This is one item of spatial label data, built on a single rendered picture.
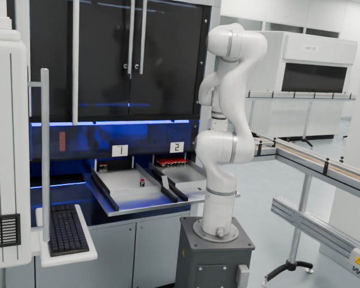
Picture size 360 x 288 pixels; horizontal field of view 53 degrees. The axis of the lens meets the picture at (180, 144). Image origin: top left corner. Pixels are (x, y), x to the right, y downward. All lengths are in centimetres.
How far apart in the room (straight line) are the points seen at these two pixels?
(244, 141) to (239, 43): 36
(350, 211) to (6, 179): 254
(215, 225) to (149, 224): 79
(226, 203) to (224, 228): 11
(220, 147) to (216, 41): 39
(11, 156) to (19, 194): 13
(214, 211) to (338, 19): 875
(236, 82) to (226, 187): 40
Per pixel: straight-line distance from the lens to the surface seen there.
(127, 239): 217
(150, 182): 189
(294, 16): 887
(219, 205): 142
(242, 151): 135
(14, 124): 121
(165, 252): 234
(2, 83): 119
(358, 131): 301
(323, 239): 256
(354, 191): 232
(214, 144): 133
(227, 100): 134
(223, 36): 136
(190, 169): 213
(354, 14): 1034
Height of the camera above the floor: 159
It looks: 16 degrees down
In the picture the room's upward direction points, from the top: 5 degrees clockwise
